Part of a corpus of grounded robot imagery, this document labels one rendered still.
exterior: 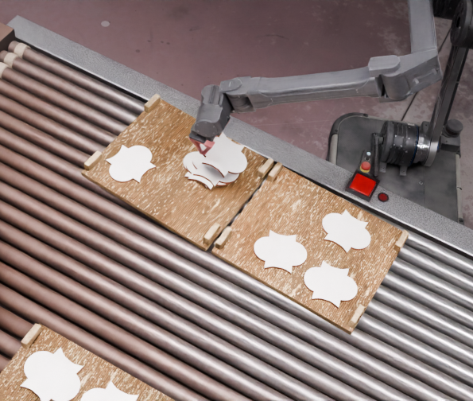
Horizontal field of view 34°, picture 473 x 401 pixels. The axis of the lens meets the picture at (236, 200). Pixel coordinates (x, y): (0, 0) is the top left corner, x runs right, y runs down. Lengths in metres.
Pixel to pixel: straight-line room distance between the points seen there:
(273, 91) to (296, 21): 2.21
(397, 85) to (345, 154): 1.43
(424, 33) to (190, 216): 0.75
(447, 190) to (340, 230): 1.17
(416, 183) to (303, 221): 1.13
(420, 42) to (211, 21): 2.26
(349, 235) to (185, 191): 0.45
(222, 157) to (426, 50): 0.61
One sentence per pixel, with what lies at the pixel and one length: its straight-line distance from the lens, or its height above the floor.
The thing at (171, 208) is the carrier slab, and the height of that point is 0.94.
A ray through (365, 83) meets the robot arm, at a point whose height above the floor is 1.41.
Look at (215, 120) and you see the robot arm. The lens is 1.86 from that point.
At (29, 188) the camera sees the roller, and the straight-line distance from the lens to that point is 2.16.
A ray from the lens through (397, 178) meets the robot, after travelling 3.14.
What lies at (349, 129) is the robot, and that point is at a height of 0.24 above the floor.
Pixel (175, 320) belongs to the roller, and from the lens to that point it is 1.93.
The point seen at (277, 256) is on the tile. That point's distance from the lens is 2.01.
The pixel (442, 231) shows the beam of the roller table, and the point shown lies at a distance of 2.22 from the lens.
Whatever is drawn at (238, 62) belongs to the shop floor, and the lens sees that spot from 3.79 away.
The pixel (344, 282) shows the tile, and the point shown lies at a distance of 2.01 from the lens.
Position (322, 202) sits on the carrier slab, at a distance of 2.14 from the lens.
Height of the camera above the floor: 2.64
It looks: 54 degrees down
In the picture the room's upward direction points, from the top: 10 degrees clockwise
